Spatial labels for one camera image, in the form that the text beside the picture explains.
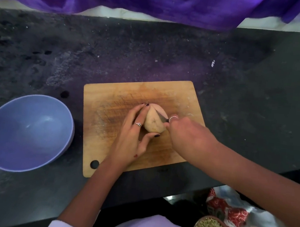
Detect blue bowl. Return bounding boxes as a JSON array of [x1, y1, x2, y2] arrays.
[[0, 91, 78, 178]]

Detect person's right hand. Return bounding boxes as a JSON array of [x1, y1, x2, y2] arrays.
[[160, 114, 224, 167]]

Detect person's left hand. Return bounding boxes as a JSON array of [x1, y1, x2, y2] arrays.
[[104, 99, 164, 176]]

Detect tan potato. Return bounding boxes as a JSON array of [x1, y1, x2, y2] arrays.
[[142, 102, 171, 135]]

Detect person's left forearm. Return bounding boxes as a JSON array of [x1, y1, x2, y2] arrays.
[[57, 154, 133, 227]]

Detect wooden cutting board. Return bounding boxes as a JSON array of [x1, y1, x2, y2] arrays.
[[75, 71, 211, 189]]

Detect black handled knife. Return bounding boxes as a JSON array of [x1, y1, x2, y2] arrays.
[[154, 111, 170, 124]]

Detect person's right forearm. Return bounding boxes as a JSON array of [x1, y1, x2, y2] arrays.
[[194, 138, 300, 227]]

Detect red and white plastic bag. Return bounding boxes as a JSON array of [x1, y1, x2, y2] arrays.
[[204, 183, 300, 227]]

